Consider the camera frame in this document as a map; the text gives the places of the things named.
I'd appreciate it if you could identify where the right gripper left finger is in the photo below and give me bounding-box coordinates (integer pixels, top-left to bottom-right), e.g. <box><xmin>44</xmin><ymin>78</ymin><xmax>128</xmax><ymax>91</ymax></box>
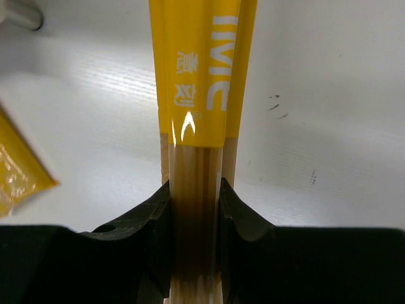
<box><xmin>1</xmin><ymin>185</ymin><xmax>171</xmax><ymax>303</ymax></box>

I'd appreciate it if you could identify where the yellow pasta bag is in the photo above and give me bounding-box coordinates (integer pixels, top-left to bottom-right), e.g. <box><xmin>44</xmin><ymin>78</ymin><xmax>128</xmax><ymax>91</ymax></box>
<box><xmin>149</xmin><ymin>1</ymin><xmax>258</xmax><ymax>303</ymax></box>
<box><xmin>1</xmin><ymin>108</ymin><xmax>59</xmax><ymax>217</ymax></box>

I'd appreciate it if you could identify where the white two-tier shelf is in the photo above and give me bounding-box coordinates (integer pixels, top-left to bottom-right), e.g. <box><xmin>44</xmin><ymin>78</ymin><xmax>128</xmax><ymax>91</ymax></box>
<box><xmin>1</xmin><ymin>0</ymin><xmax>44</xmax><ymax>31</ymax></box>

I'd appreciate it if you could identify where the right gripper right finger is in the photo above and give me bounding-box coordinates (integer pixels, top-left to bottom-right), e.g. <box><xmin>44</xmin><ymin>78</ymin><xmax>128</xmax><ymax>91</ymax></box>
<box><xmin>218</xmin><ymin>179</ymin><xmax>404</xmax><ymax>303</ymax></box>

